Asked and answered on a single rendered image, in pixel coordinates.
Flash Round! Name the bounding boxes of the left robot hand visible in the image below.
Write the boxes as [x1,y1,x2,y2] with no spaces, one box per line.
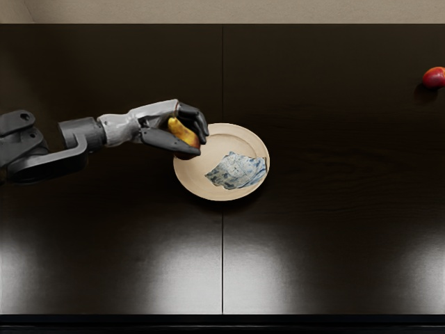
[97,99,210,157]

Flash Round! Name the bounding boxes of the yellow red pear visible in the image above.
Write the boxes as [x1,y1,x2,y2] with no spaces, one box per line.
[168,116,202,161]

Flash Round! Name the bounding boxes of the beige plate with blue pattern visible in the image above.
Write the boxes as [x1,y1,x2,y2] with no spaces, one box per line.
[172,122,270,202]

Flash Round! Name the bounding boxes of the red yellow apple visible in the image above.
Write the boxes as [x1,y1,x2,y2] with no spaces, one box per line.
[422,66,445,88]

